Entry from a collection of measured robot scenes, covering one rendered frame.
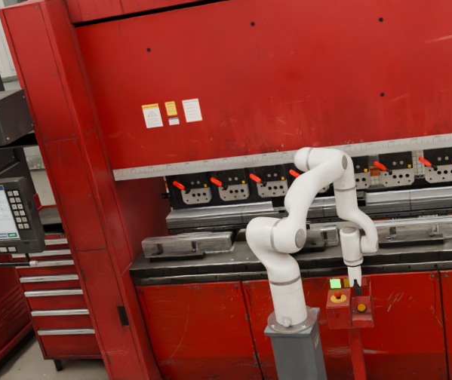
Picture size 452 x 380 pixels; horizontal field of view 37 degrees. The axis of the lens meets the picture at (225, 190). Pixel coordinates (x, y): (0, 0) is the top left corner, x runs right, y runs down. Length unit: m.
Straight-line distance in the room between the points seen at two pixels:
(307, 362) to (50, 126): 1.66
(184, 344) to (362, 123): 1.56
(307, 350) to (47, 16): 1.84
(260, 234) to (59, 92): 1.32
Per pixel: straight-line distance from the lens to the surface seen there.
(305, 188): 2.55
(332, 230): 3.41
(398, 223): 3.38
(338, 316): 3.15
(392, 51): 3.10
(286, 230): 2.40
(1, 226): 3.25
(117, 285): 3.61
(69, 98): 3.29
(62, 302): 4.31
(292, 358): 2.66
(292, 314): 2.58
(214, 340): 3.74
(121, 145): 3.49
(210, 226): 3.84
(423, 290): 3.41
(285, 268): 2.50
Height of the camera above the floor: 2.40
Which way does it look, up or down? 20 degrees down
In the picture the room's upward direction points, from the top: 12 degrees counter-clockwise
